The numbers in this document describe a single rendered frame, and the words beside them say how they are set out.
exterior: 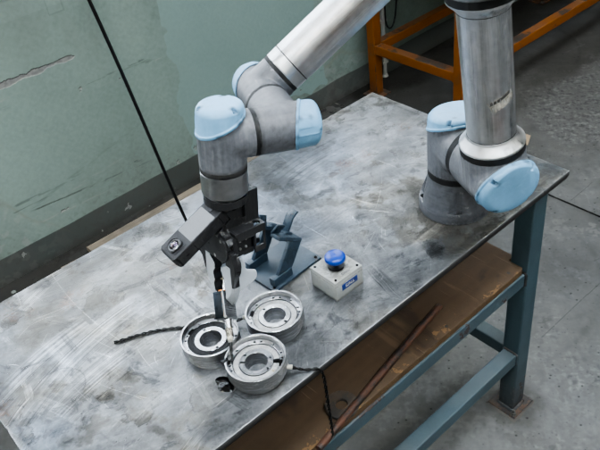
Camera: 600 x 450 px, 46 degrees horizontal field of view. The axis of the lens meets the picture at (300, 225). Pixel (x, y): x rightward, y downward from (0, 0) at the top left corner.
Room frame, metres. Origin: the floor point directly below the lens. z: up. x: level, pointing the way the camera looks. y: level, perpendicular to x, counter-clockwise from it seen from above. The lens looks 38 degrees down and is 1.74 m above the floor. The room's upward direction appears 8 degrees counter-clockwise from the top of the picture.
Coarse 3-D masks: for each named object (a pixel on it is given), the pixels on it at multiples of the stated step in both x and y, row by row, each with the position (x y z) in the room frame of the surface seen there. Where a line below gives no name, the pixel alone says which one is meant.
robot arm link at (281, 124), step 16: (256, 96) 1.02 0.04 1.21; (272, 96) 1.00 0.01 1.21; (288, 96) 1.01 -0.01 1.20; (256, 112) 0.95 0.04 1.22; (272, 112) 0.95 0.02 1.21; (288, 112) 0.95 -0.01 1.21; (304, 112) 0.96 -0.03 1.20; (320, 112) 0.96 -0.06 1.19; (256, 128) 0.93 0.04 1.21; (272, 128) 0.93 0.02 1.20; (288, 128) 0.94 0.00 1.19; (304, 128) 0.94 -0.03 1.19; (320, 128) 0.95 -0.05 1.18; (272, 144) 0.93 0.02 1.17; (288, 144) 0.93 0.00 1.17; (304, 144) 0.94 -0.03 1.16
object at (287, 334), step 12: (252, 300) 0.95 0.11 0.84; (264, 300) 0.95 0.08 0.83; (288, 300) 0.94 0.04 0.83; (300, 300) 0.93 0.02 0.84; (252, 312) 0.93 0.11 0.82; (264, 312) 0.92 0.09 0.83; (276, 312) 0.93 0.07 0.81; (288, 312) 0.91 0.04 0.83; (300, 312) 0.90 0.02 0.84; (252, 324) 0.90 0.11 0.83; (264, 324) 0.89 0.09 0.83; (276, 324) 0.89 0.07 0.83; (300, 324) 0.88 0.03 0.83; (276, 336) 0.86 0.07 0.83; (288, 336) 0.86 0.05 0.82
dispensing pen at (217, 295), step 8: (224, 280) 0.93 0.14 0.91; (224, 288) 0.92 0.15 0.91; (216, 296) 0.90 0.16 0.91; (216, 304) 0.89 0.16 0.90; (216, 312) 0.87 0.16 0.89; (224, 320) 0.87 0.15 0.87; (232, 328) 0.86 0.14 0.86; (232, 336) 0.85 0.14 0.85; (232, 352) 0.83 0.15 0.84; (232, 360) 0.82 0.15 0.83
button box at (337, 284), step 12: (324, 264) 1.01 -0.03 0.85; (348, 264) 1.00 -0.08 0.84; (360, 264) 0.99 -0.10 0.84; (312, 276) 1.00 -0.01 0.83; (324, 276) 0.98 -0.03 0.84; (336, 276) 0.97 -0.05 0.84; (348, 276) 0.97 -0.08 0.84; (360, 276) 0.99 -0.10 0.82; (324, 288) 0.98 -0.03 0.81; (336, 288) 0.95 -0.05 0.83; (348, 288) 0.97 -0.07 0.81; (336, 300) 0.95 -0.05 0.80
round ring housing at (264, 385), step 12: (252, 336) 0.86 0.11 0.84; (264, 336) 0.85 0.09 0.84; (240, 348) 0.84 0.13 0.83; (276, 348) 0.83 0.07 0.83; (228, 360) 0.82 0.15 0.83; (240, 360) 0.82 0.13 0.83; (252, 360) 0.83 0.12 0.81; (264, 360) 0.82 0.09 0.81; (228, 372) 0.78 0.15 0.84; (252, 372) 0.79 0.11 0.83; (264, 372) 0.78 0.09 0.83; (276, 372) 0.77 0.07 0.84; (240, 384) 0.76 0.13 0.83; (252, 384) 0.76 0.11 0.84; (264, 384) 0.76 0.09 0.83; (276, 384) 0.77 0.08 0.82
